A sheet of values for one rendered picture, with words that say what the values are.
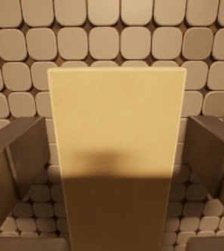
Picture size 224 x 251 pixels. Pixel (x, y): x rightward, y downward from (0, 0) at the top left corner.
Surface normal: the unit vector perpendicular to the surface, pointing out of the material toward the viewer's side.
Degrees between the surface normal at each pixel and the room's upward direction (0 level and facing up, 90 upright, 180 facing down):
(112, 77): 0
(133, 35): 0
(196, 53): 0
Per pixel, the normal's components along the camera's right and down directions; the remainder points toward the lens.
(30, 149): 1.00, 0.00
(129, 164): 0.00, 0.36
